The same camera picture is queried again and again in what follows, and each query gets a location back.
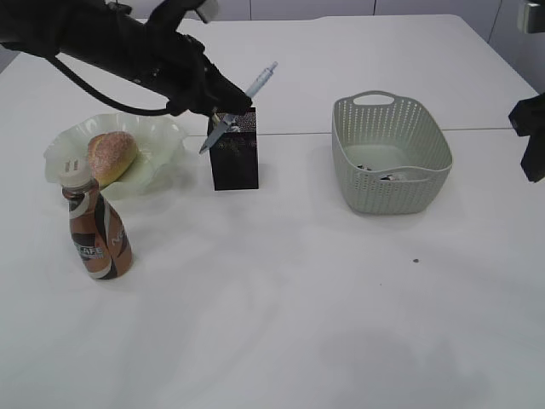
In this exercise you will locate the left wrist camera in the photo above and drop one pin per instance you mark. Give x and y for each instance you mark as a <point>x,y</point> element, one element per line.
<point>168,15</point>

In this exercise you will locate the pale green plastic basket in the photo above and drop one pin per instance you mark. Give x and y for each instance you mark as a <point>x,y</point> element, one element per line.
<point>399,135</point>

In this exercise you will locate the brown Nescafe coffee bottle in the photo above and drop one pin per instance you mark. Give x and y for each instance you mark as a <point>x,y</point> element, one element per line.
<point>97,231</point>

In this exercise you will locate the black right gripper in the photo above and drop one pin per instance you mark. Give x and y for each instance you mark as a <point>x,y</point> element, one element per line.
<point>527,119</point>

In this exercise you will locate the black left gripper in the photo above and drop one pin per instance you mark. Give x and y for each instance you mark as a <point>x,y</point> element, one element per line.
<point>167,64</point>

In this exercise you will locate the black mesh pen holder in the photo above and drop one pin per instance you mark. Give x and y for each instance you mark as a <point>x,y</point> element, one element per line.
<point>234,158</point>

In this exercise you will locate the sugared bread bun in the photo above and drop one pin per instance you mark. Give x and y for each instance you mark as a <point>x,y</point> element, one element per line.
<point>110,155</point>

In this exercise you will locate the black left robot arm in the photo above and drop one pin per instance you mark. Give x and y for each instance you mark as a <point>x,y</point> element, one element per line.
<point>34,27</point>

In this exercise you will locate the green wavy glass plate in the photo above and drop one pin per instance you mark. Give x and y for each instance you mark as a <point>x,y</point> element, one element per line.
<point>159,139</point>

